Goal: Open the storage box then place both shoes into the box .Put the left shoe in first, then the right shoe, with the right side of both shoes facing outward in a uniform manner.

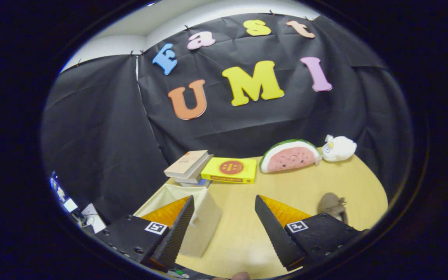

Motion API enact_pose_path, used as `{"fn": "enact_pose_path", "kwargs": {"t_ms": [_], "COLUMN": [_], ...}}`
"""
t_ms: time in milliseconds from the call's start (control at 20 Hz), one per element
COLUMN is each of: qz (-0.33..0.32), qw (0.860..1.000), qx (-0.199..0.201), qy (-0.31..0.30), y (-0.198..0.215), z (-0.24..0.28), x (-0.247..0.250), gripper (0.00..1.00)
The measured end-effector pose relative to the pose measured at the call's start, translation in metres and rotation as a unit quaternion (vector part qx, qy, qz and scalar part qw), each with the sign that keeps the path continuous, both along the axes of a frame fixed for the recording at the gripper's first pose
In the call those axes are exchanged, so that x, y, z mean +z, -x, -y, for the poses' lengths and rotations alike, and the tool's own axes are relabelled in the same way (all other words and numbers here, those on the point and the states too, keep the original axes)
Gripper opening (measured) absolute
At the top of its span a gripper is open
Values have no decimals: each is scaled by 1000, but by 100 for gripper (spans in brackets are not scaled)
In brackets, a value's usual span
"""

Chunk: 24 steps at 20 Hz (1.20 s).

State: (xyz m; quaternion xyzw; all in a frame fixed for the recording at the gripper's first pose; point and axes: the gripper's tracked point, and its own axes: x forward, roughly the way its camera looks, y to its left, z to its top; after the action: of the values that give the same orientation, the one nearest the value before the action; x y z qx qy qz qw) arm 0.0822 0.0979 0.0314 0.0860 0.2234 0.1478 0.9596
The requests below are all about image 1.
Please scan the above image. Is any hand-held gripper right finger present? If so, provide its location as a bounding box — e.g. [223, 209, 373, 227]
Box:
[254, 195, 368, 272]

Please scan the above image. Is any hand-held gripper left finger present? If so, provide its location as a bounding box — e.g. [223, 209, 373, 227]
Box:
[95, 195, 195, 273]

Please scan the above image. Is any beige fabric storage box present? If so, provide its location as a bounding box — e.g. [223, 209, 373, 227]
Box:
[134, 184, 222, 258]

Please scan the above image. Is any brown slipper shoe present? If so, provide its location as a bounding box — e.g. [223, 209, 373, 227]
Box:
[317, 192, 349, 225]

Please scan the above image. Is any blue-edged book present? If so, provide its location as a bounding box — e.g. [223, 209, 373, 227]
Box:
[175, 176, 212, 188]

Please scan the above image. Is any beige cover book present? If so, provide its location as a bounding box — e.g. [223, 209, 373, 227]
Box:
[164, 150, 214, 179]

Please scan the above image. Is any watermelon slice plush toy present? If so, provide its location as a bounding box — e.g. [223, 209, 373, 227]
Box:
[259, 139, 321, 173]

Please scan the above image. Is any white paper sheet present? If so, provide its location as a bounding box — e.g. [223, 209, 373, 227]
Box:
[81, 203, 107, 234]

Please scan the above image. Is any yellow book with red circle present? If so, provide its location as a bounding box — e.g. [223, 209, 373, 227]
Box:
[201, 157, 257, 184]

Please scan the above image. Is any white plush toy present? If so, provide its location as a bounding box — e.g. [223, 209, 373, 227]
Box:
[321, 135, 357, 162]

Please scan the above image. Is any computer monitor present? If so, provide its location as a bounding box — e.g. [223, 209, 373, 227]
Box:
[50, 171, 79, 214]

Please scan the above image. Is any black backdrop cloth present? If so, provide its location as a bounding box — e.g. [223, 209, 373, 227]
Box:
[41, 14, 413, 224]

